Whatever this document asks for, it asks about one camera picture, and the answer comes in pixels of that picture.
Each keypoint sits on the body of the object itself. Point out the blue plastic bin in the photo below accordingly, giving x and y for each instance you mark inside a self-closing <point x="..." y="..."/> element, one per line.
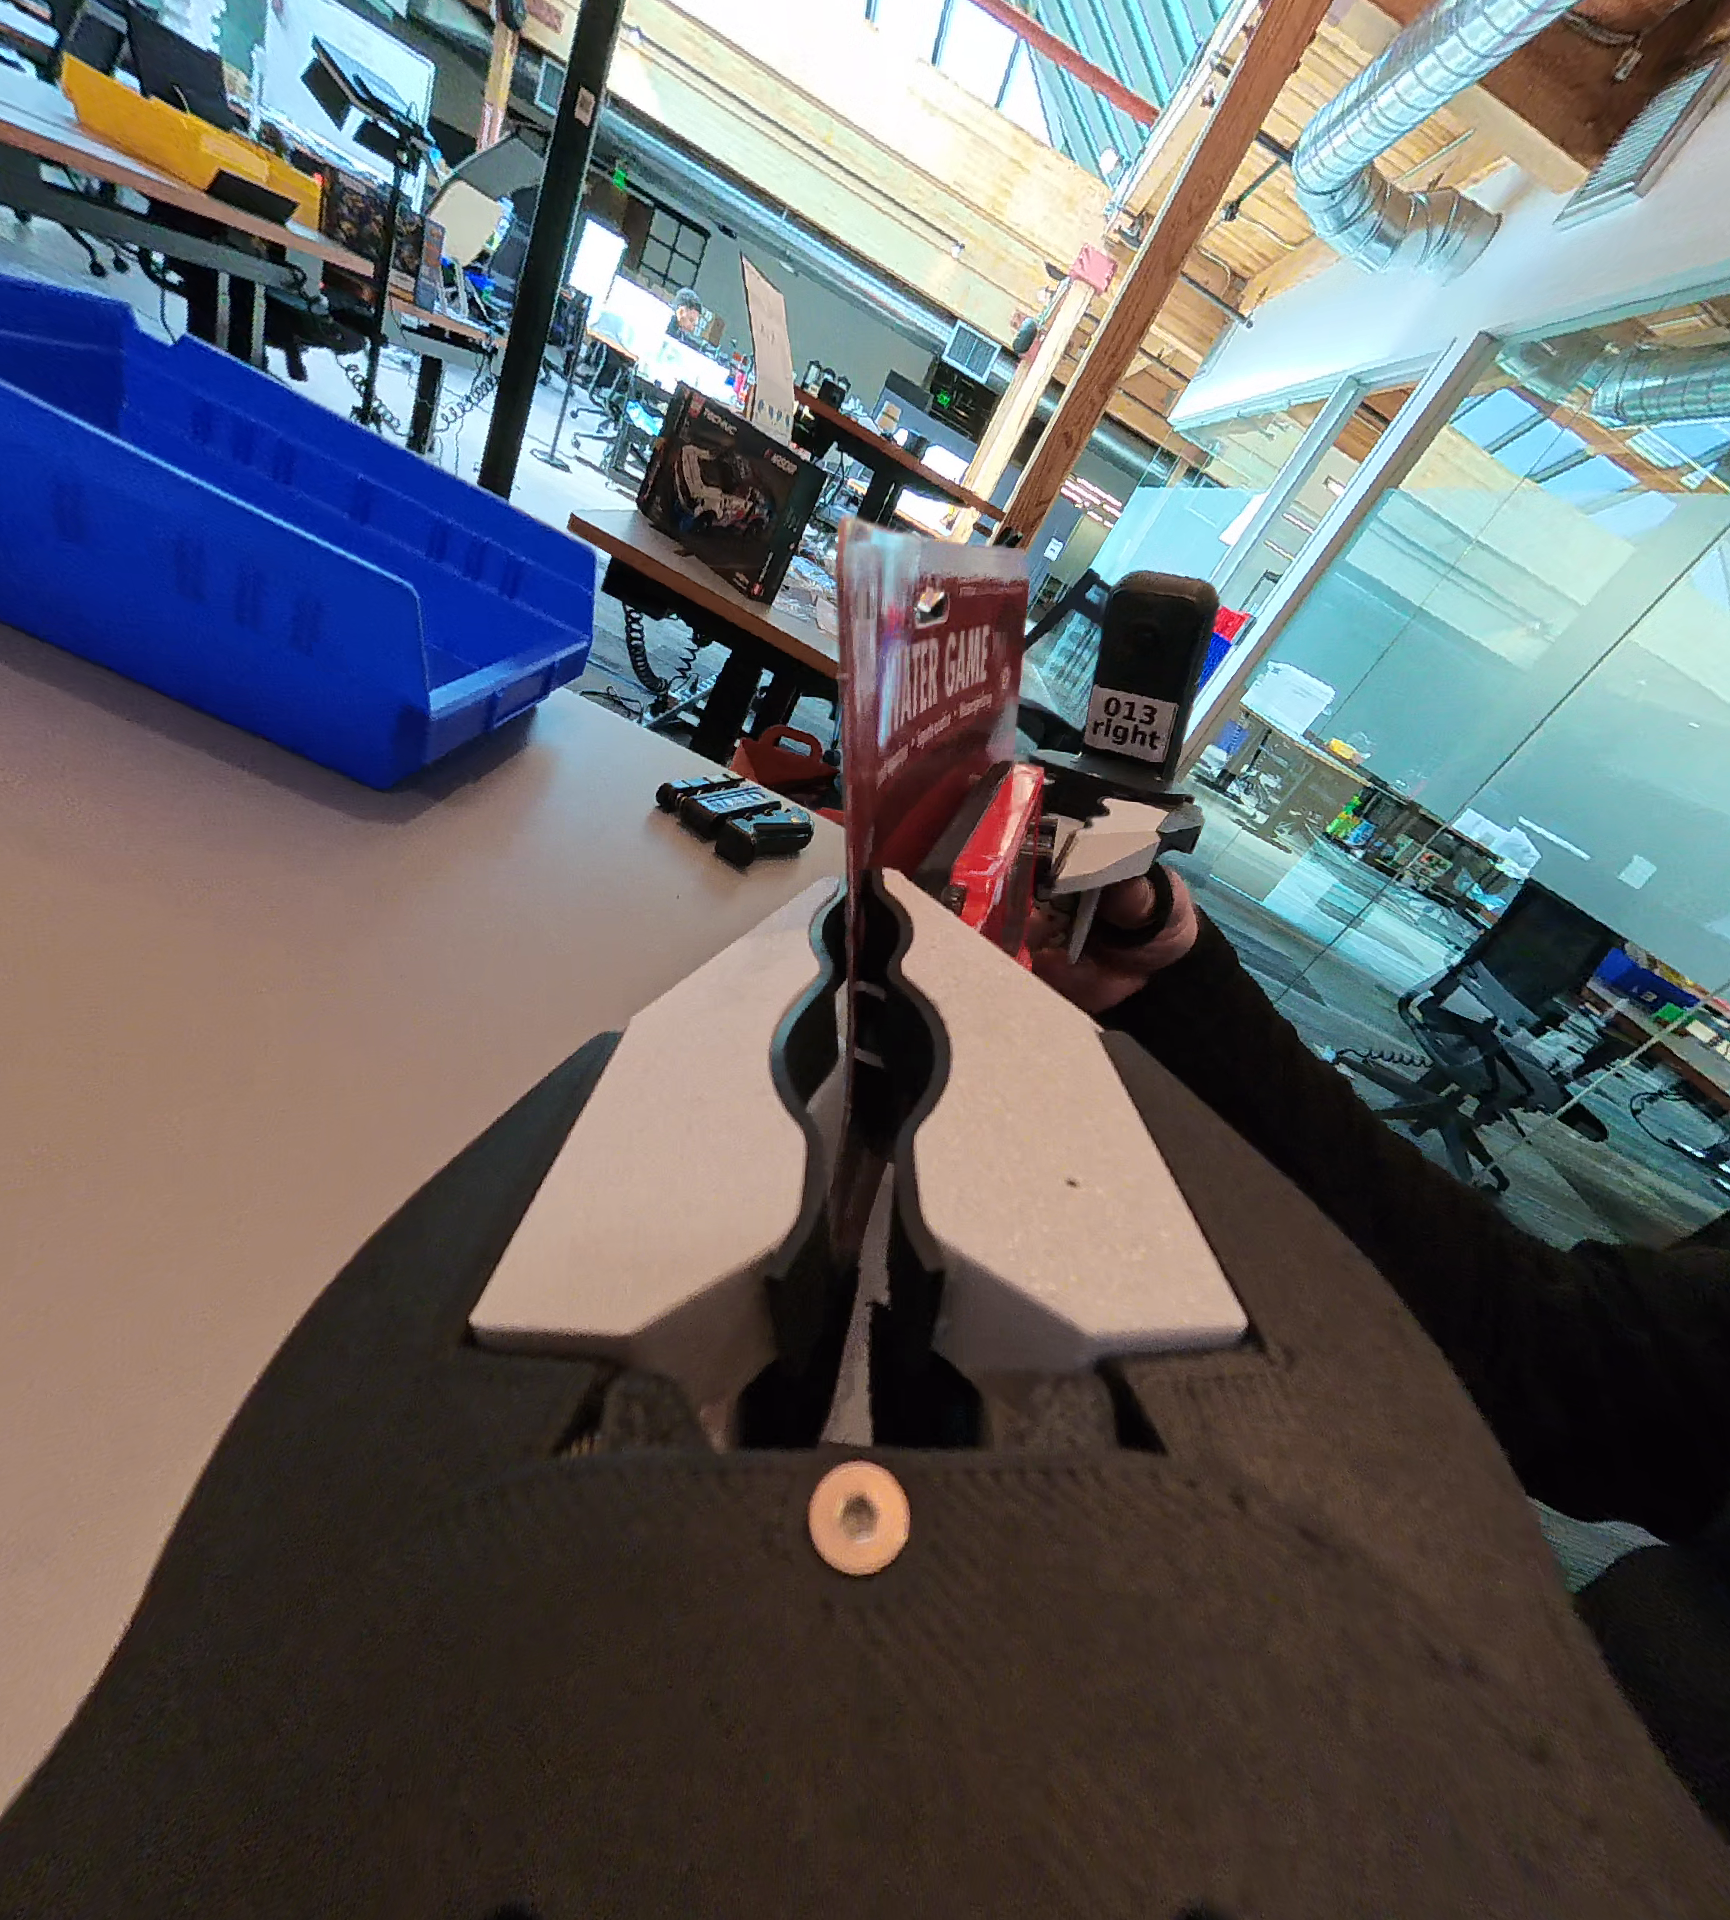
<point x="206" y="525"/>

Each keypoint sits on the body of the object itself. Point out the long wooden desk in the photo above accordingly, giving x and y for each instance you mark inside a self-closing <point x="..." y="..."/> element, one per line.
<point x="26" y="150"/>

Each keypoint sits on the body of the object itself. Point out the small black device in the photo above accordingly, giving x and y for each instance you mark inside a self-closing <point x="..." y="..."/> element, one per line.
<point x="737" y="819"/>

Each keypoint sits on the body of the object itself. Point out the black tripod stand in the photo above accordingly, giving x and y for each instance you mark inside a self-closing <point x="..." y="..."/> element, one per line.
<point x="379" y="135"/>

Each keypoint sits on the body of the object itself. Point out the black printed box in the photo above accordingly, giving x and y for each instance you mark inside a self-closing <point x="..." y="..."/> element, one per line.
<point x="730" y="496"/>

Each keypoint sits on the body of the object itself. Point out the red tool bag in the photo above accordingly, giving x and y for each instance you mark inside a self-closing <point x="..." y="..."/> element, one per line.
<point x="782" y="756"/>

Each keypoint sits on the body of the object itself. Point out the black office chair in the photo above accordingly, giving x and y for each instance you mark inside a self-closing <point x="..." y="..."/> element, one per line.
<point x="1526" y="960"/>

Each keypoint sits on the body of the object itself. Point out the tan cardboard panel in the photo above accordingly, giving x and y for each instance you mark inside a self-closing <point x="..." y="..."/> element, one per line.
<point x="766" y="345"/>

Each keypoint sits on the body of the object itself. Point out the person's black clothing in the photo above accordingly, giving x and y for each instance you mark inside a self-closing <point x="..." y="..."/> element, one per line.
<point x="1720" y="1726"/>

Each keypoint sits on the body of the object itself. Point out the silver air duct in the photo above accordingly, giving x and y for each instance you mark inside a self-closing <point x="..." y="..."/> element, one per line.
<point x="1390" y="135"/>
<point x="1676" y="376"/>

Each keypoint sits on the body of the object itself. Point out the black pole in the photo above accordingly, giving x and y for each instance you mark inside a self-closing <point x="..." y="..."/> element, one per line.
<point x="551" y="226"/>

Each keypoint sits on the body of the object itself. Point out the wooden side table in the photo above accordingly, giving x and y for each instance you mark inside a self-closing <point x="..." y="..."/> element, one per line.
<point x="702" y="577"/>

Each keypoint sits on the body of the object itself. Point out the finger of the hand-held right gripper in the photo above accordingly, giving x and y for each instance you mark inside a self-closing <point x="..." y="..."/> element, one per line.
<point x="1112" y="847"/>

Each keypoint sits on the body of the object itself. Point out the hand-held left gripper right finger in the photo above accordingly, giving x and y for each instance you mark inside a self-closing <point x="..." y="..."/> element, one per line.
<point x="1061" y="1185"/>

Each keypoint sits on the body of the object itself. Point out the metal vent grille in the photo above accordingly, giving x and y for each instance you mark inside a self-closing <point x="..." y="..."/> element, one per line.
<point x="1661" y="127"/>

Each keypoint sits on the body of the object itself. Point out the person's right hand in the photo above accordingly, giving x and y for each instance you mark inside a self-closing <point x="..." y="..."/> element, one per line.
<point x="1129" y="981"/>

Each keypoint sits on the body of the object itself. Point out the person's right forearm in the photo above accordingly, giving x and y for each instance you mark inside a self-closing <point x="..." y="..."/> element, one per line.
<point x="1405" y="1201"/>

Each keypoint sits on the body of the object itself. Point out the wooden post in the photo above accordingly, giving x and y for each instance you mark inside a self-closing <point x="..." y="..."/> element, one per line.
<point x="1164" y="254"/>

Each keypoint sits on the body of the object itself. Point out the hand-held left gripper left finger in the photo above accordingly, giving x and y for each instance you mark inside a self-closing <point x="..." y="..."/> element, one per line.
<point x="656" y="1185"/>

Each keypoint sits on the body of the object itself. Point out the red handheld toy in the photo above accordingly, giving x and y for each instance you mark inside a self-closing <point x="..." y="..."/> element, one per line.
<point x="927" y="676"/>

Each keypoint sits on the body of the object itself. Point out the yellow plastic bin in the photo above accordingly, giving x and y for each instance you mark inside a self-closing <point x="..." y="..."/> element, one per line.
<point x="159" y="135"/>

